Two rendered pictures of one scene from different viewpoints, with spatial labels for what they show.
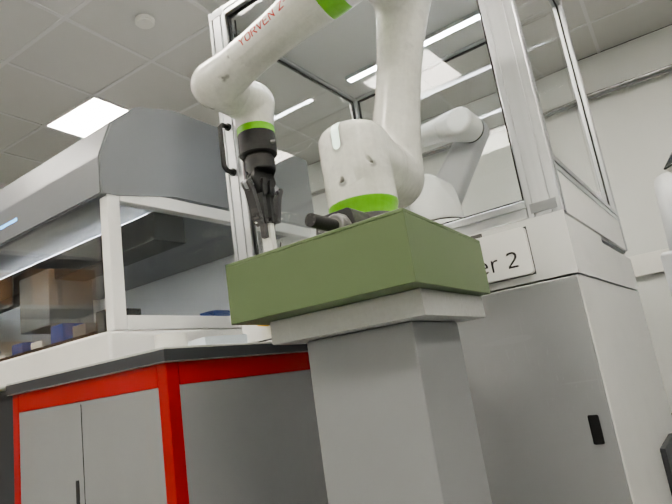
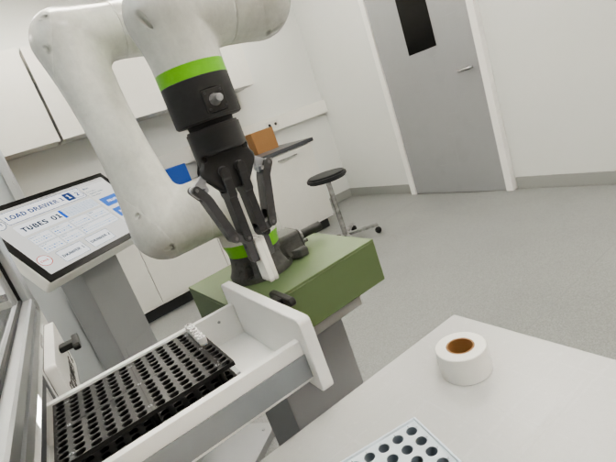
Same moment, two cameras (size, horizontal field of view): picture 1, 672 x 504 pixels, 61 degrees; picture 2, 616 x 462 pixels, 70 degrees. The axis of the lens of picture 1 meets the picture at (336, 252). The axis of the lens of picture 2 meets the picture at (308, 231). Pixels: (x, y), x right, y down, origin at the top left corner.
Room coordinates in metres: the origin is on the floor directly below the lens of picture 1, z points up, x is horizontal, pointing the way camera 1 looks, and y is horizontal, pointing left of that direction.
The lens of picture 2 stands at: (1.78, 0.52, 1.17)
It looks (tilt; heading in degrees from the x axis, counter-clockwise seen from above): 15 degrees down; 209
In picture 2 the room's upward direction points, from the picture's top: 19 degrees counter-clockwise
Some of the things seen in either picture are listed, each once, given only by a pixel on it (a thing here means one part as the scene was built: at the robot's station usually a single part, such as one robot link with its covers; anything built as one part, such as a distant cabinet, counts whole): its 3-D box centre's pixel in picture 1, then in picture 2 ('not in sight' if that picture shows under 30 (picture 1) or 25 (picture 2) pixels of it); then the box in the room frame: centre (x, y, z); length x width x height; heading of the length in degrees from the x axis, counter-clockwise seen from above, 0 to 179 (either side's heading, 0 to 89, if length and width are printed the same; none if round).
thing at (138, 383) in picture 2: not in sight; (148, 402); (1.44, 0.00, 0.87); 0.22 x 0.18 x 0.06; 146
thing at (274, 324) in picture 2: not in sight; (269, 326); (1.28, 0.11, 0.87); 0.29 x 0.02 x 0.11; 56
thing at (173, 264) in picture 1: (103, 313); not in sight; (2.76, 1.18, 1.13); 1.78 x 1.14 x 0.45; 56
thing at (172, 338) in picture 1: (171, 343); (463, 357); (1.25, 0.39, 0.78); 0.07 x 0.07 x 0.04
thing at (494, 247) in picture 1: (470, 264); (62, 366); (1.35, -0.32, 0.87); 0.29 x 0.02 x 0.11; 56
